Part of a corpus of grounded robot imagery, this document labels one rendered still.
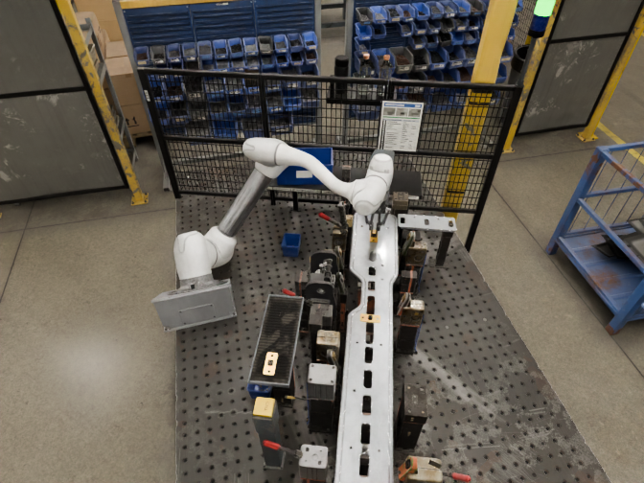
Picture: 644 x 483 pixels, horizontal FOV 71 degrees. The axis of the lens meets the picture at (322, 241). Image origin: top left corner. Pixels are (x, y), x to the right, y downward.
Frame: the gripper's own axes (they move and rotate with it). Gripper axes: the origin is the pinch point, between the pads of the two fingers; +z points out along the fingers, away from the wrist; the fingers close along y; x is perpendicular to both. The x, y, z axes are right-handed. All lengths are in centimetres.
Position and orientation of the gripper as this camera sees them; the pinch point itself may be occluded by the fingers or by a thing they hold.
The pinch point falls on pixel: (374, 229)
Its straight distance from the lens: 218.2
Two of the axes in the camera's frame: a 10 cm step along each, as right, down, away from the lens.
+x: 1.1, -7.0, 7.0
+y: 9.9, 0.8, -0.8
